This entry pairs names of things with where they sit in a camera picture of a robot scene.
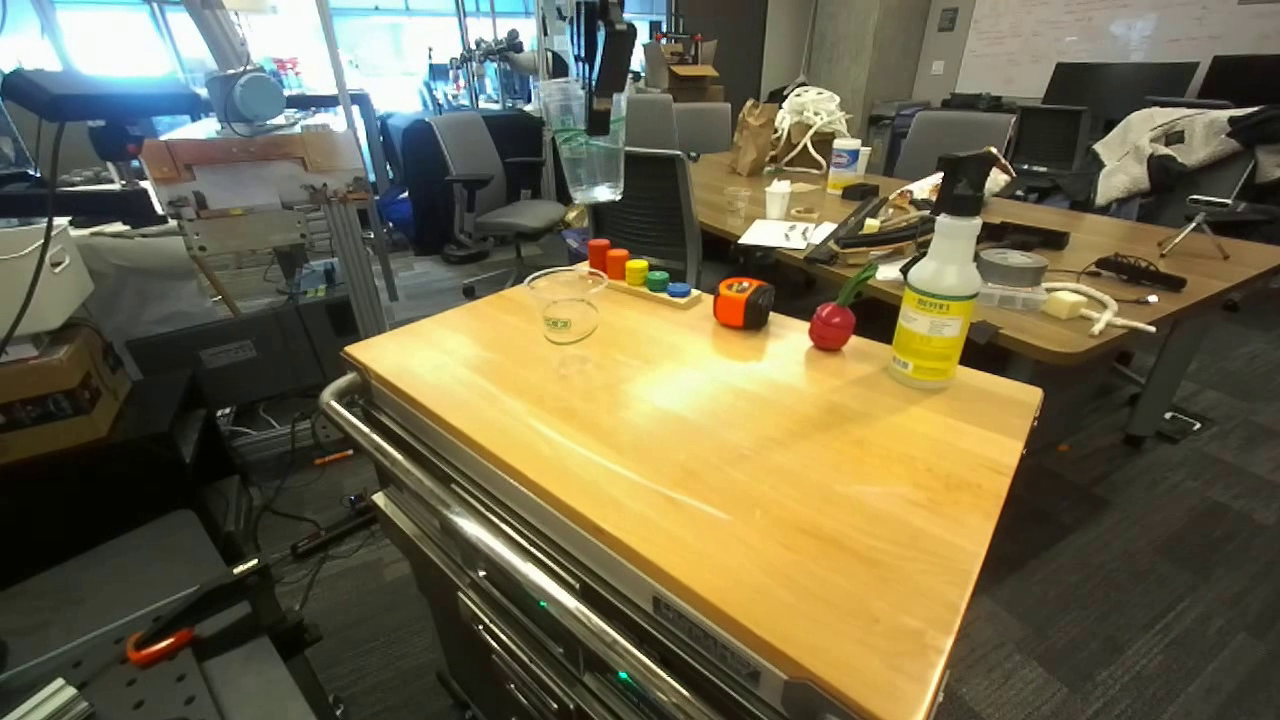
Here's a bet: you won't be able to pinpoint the white rope bundle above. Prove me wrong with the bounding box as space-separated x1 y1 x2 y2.
771 78 851 170

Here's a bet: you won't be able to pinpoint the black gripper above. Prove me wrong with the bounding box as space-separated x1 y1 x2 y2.
580 10 644 143

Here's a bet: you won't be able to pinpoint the gray round device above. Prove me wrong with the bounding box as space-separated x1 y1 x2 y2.
202 61 293 132

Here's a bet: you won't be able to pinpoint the rainbow stacking blocks toy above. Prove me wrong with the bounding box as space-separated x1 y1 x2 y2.
580 256 705 311

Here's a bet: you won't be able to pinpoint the wide black monitor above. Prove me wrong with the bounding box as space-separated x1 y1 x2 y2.
1040 54 1202 113

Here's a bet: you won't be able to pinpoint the dark mesh office chair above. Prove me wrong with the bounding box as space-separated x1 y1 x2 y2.
592 138 707 289

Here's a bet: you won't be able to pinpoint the long black strip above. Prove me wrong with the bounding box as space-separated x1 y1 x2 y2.
803 196 937 267

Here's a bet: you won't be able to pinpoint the gray office chair back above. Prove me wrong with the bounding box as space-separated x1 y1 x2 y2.
886 104 1025 185

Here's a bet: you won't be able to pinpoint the orange clamp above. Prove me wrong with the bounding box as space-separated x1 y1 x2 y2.
120 619 198 673

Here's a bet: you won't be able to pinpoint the brown cardboard box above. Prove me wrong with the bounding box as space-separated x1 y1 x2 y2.
0 322 135 470

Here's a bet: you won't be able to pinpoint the gray breadboard table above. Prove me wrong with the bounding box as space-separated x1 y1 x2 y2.
0 505 325 720

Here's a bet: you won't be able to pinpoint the small black monitor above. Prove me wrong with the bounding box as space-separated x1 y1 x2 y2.
1007 99 1094 177

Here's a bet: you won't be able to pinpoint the white paper sheets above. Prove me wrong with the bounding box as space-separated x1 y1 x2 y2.
735 210 841 256

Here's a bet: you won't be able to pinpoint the gray swivel office chair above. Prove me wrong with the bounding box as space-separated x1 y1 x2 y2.
427 108 574 273

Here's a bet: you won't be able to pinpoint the small black flat tool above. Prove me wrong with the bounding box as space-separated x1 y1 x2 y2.
1092 253 1193 297

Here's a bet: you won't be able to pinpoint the white jacket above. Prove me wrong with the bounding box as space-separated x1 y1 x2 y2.
1086 99 1265 210

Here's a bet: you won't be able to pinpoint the orange and black block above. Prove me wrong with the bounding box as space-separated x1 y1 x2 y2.
707 273 780 335

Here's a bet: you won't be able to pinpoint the white cable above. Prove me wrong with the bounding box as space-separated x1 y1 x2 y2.
1035 274 1161 340

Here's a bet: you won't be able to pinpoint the gray tape roll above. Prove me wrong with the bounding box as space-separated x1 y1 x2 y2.
976 245 1050 292

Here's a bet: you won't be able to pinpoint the small cardboard box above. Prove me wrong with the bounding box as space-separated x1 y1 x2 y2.
663 54 730 108

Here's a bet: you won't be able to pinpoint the brown paper bag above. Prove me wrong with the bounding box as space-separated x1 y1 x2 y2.
728 97 785 180

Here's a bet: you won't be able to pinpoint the white bucket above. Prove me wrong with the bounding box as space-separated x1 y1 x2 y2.
0 214 94 345

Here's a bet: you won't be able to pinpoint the metal tool cart wooden top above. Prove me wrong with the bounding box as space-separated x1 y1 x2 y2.
315 256 1046 720

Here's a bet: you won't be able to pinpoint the white yellow spray bottle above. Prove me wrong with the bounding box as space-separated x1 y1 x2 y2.
886 143 1001 392

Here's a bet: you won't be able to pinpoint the white container blue label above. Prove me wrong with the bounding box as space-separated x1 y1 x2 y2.
823 132 873 196

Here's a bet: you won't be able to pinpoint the long wooden office desk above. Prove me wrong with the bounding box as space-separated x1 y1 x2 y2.
687 149 1280 452

